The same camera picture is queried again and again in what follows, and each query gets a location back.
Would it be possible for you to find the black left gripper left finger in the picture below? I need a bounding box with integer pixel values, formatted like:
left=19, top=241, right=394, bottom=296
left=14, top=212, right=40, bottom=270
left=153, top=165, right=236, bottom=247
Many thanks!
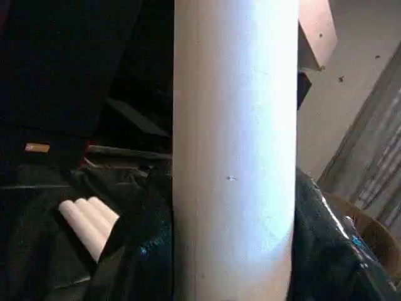
left=87, top=162, right=175, bottom=301

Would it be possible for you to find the brown round stool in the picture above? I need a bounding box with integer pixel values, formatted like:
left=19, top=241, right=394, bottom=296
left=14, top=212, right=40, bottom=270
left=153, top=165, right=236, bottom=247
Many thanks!
left=322, top=190, right=399, bottom=280

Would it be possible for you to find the tan label tag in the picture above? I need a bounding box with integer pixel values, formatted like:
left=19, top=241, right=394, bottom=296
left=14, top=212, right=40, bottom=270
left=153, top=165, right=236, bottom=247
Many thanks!
left=24, top=143, right=51, bottom=154

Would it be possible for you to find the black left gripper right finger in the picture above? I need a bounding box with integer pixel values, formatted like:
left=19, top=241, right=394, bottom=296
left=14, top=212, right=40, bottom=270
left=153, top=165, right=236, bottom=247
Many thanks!
left=289, top=174, right=395, bottom=301

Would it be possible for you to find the black plastic mat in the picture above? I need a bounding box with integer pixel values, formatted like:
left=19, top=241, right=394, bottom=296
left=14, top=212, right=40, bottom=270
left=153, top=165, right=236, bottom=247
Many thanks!
left=0, top=156, right=176, bottom=301

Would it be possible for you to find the grey curtain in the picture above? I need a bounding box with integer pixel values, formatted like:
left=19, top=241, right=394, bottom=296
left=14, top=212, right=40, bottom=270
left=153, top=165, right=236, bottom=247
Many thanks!
left=316, top=46, right=401, bottom=228

